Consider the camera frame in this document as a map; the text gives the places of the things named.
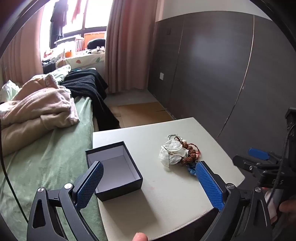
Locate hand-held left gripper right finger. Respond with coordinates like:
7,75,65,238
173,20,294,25
195,161,273,241

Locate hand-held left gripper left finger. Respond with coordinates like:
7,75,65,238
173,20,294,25
26,161,104,241

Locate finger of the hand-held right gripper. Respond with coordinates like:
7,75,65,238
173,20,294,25
232,155,266,178
248,148,281,163

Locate blue knotted bracelet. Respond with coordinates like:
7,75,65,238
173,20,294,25
187,162,198,177

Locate black jewelry box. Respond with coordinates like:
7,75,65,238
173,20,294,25
85,141,143,202

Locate brown seed bead bracelet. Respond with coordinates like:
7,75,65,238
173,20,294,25
174,136,200,165

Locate person's right hand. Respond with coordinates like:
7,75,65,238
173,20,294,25
265,190,296,224

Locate bed with green sheet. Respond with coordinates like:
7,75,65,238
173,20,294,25
0,67,121,241

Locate flat brown cardboard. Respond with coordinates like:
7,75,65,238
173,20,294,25
112,102,174,128

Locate pink fleece blanket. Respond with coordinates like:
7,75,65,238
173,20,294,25
0,75,80,156

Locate black knitted garment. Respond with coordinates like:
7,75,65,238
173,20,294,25
60,68,121,131

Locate leaf printed sill cloth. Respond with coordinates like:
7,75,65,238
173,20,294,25
65,51,105,67

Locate black cushion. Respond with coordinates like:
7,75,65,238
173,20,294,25
87,38,106,49

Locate narrow pink curtain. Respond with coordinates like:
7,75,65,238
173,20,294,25
0,7,45,87

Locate wide pink curtain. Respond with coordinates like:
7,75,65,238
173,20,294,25
104,0,162,94

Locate orange box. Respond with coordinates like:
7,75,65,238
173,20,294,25
84,32,106,49

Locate hanging dark clothes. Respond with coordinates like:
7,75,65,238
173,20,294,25
50,0,68,48

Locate hanging pink cloth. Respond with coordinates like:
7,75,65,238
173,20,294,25
70,0,83,24

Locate black braided cable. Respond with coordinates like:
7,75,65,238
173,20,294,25
269,128,290,209

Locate thin black cable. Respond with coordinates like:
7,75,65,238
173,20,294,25
0,120,29,220

